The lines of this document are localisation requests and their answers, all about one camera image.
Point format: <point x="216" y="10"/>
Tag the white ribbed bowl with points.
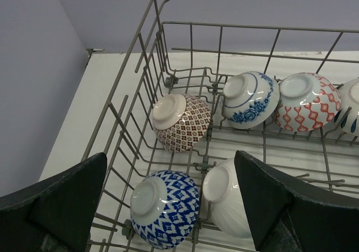
<point x="221" y="189"/>

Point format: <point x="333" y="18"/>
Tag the blue floral bowl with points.
<point x="249" y="99"/>

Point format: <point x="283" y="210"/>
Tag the brown patterned bowl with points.
<point x="180" y="121"/>

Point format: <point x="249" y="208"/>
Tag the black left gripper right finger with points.
<point x="287" y="214"/>

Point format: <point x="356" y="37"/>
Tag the blue zigzag pattern bowl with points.
<point x="164" y="208"/>

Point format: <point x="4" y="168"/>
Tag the red diamond pattern bowl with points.
<point x="308" y="101"/>

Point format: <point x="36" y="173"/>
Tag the grey wire dish rack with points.
<point x="197" y="58"/>

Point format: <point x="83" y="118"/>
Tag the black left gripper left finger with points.
<point x="54" y="214"/>

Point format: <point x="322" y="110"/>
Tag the teal striped bowl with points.
<point x="347" y="116"/>

